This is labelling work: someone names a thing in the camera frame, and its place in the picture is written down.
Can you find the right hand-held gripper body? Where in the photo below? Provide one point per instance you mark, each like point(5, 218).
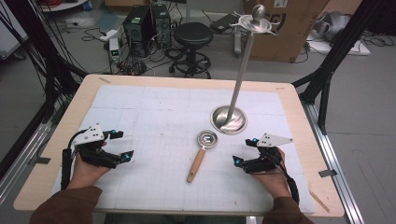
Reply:
point(264, 161)

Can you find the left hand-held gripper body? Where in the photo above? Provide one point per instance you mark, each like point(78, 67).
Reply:
point(93, 154)

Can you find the metal utensil stand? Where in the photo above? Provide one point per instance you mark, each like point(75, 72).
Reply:
point(240, 77)

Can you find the person's left hand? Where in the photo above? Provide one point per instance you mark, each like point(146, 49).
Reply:
point(85, 175)

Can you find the person's right hand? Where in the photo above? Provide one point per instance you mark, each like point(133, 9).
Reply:
point(275, 183)

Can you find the white grid mat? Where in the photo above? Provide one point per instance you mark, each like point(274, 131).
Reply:
point(162, 124)

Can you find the grey tape piece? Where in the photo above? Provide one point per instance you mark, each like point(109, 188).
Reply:
point(327, 173)
point(43, 160)

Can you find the long tan tape strip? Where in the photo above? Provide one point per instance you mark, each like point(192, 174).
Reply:
point(319, 201)

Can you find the white device with green display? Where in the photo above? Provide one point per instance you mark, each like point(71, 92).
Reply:
point(114, 49)

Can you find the white power strip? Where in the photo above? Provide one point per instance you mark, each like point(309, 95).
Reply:
point(108, 35)

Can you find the large black computer tower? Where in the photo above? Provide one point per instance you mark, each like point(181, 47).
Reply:
point(138, 34)

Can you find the brown cardboard box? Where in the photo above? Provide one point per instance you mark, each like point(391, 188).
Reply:
point(292, 34)

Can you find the narrow black computer tower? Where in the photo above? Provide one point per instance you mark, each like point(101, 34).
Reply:
point(162, 26)

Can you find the black round stool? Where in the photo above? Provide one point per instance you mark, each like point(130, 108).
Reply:
point(193, 35)

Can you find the black flat laptop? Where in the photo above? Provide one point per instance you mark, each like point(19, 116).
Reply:
point(222, 23)

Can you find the white round table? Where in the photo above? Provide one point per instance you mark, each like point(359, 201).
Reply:
point(62, 5)

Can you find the silver grey bag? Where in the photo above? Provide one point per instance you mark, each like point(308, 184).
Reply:
point(334, 25)

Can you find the aluminium rail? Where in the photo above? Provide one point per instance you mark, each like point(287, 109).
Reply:
point(21, 161)
point(333, 161)

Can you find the black metal frame stand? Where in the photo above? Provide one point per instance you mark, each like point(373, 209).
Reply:
point(333, 59)

